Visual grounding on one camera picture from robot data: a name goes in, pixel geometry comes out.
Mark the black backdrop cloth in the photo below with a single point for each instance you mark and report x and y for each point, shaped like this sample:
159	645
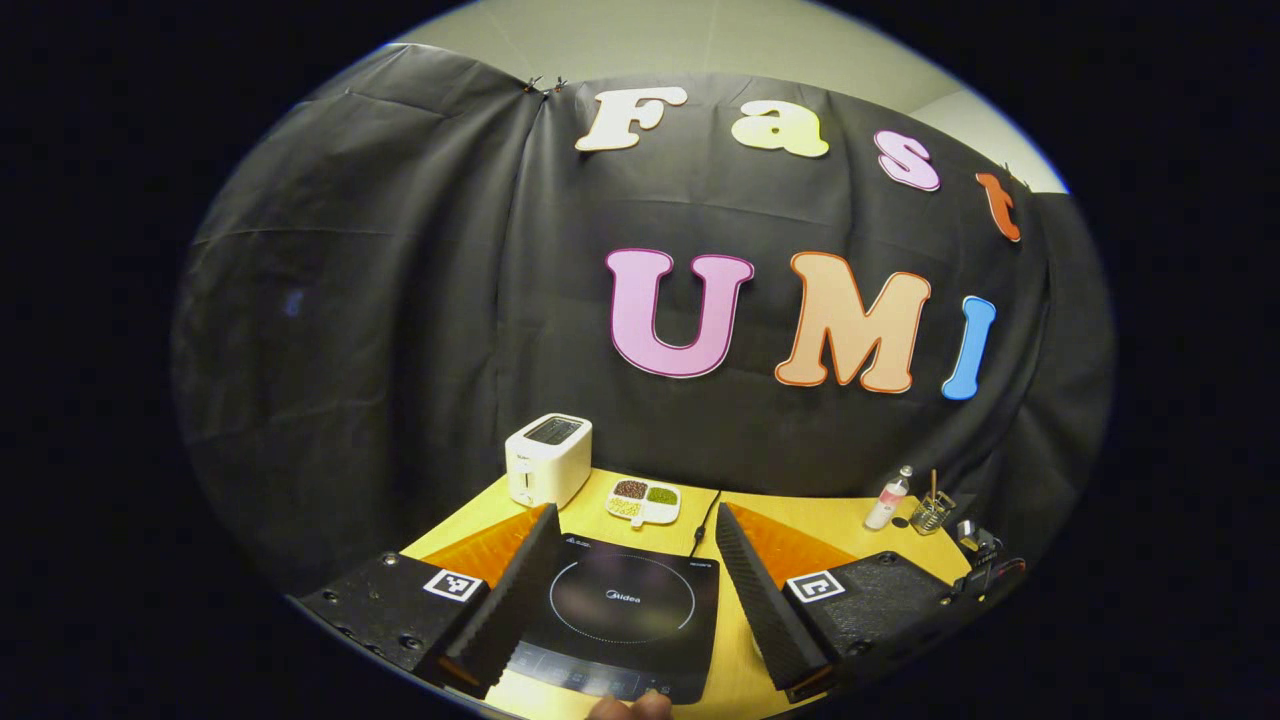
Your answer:
350	300

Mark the clear bottle with pink label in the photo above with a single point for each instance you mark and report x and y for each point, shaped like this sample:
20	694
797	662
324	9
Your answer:
885	505

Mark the black induction cooktop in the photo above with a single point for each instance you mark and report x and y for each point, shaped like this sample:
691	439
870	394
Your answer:
620	610

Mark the white toaster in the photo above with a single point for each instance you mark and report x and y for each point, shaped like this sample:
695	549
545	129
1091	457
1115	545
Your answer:
545	465

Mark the white divided bean dish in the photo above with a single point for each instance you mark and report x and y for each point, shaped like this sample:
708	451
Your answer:
643	500

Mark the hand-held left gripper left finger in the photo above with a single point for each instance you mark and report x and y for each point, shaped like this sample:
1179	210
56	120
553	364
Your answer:
510	605

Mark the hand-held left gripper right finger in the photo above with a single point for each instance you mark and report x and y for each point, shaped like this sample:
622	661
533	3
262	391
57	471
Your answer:
765	610

